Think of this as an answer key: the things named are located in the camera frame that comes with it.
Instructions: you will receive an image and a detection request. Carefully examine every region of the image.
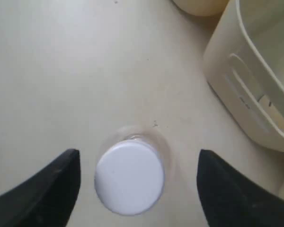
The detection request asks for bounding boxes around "cream right storage bin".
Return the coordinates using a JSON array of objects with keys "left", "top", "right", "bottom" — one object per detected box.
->
[{"left": 173, "top": 0, "right": 229, "bottom": 17}]

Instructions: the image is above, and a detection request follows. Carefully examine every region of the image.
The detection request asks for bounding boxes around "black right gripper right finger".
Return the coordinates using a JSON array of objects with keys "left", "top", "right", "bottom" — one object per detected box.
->
[{"left": 196, "top": 149, "right": 284, "bottom": 227}]

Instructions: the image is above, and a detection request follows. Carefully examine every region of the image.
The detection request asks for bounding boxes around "cream storage bin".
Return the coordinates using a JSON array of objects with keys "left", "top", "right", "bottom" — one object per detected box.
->
[
  {"left": 173, "top": 0, "right": 229, "bottom": 17},
  {"left": 204, "top": 0, "right": 284, "bottom": 152}
]

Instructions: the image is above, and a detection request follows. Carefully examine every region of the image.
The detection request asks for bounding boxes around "clear plastic bottle white cap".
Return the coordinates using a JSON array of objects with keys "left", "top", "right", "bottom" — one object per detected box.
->
[{"left": 94, "top": 125, "right": 175, "bottom": 216}]

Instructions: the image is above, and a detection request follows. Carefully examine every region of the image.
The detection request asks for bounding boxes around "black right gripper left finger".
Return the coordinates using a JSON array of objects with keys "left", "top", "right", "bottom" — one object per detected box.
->
[{"left": 0, "top": 149, "right": 81, "bottom": 227}]

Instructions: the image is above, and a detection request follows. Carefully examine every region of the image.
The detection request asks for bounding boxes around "cream middle storage bin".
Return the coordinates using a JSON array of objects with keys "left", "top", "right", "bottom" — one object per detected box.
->
[{"left": 204, "top": 0, "right": 284, "bottom": 152}]

